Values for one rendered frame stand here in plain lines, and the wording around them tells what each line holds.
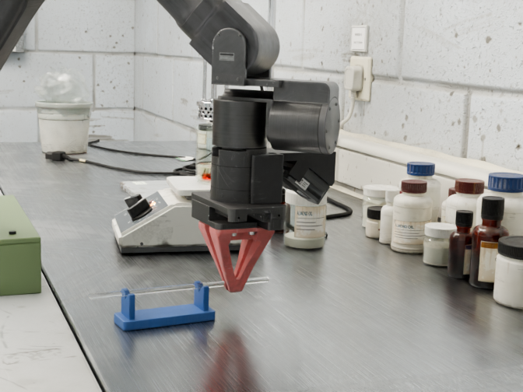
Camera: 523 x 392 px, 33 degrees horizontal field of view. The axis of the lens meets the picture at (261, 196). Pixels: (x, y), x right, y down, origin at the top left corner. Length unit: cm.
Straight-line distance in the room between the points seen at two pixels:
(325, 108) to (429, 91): 71
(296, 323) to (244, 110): 23
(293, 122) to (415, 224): 43
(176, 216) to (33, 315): 31
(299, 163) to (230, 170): 8
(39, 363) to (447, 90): 92
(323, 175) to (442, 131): 60
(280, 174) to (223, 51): 14
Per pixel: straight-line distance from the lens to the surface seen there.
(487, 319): 99
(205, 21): 89
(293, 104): 88
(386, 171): 160
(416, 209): 125
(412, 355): 86
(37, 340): 88
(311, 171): 95
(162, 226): 119
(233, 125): 89
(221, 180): 90
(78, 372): 80
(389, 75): 169
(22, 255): 102
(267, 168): 90
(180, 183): 125
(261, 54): 88
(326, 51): 194
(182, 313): 92
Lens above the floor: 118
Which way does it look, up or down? 10 degrees down
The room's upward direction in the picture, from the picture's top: 2 degrees clockwise
